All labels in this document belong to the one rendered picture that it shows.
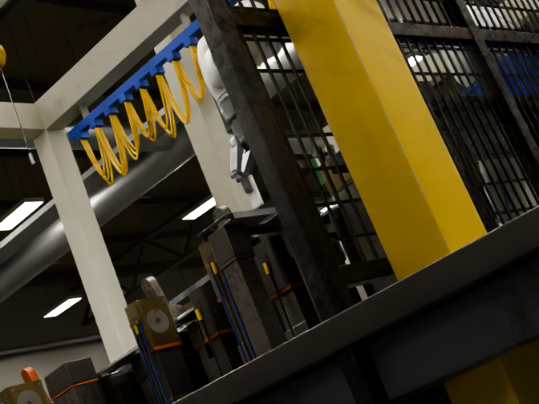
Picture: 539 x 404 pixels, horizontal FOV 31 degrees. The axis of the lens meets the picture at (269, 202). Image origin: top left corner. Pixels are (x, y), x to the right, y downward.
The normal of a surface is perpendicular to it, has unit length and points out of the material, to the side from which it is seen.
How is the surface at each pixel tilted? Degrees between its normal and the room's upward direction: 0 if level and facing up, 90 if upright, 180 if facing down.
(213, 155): 90
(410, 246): 90
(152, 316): 90
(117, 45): 90
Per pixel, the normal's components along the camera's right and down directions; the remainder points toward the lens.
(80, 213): 0.68, -0.46
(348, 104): -0.71, 0.08
